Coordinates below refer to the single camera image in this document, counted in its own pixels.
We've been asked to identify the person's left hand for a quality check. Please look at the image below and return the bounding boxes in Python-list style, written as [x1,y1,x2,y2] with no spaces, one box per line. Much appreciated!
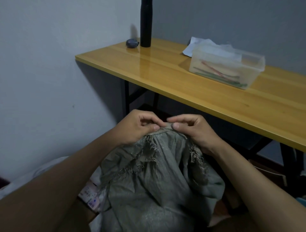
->
[117,109,164,146]

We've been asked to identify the person's right hand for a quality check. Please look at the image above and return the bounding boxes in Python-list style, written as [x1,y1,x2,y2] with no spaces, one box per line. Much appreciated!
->
[166,114,223,156]

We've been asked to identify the grey woven sack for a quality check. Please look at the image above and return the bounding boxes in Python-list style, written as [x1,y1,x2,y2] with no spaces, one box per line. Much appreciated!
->
[99,128,227,232]

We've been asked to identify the cardboard boxes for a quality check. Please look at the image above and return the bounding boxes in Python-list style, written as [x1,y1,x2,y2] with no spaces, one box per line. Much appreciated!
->
[77,180,101,213]

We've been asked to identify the white bag with red print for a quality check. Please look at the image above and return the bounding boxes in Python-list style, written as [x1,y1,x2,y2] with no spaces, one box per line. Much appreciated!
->
[0,155,108,232]

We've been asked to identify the person's left forearm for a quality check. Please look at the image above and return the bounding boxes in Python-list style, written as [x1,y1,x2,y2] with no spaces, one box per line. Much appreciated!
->
[0,128,127,232]

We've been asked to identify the person's right forearm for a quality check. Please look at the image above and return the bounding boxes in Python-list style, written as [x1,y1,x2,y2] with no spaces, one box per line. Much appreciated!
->
[211,141,306,232]

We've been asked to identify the person's right leg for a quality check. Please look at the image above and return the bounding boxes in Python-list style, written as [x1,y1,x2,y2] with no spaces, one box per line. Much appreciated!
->
[208,198,254,232]

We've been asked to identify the person's leg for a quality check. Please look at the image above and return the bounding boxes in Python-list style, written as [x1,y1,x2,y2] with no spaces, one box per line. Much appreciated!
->
[208,198,254,232]
[57,198,97,232]

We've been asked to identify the person's left leg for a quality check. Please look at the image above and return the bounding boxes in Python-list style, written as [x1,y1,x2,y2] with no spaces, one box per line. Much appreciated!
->
[57,198,97,232]

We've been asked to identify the black metal desk leg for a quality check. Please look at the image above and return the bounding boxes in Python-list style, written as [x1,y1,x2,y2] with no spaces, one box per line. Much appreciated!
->
[248,140,306,193]
[124,80,160,120]

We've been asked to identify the yellow wooden desk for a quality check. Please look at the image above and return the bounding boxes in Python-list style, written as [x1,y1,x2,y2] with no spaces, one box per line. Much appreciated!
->
[75,38,306,153]

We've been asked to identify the clear plastic box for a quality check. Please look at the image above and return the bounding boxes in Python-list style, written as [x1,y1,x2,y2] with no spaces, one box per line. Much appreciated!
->
[189,44,266,90]

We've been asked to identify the white tissue sheet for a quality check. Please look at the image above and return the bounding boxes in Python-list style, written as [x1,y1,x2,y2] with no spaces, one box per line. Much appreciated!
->
[182,36,242,62]

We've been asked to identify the black cylindrical bottle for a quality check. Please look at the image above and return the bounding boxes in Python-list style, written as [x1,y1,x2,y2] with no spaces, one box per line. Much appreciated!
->
[140,0,153,48]

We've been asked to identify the dark brown wooden door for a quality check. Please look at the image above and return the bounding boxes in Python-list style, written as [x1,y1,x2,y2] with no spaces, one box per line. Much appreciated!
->
[0,177,11,190]

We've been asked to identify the bundle of coloured strings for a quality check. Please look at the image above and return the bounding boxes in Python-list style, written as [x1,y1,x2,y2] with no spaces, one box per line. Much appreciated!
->
[193,60,248,88]

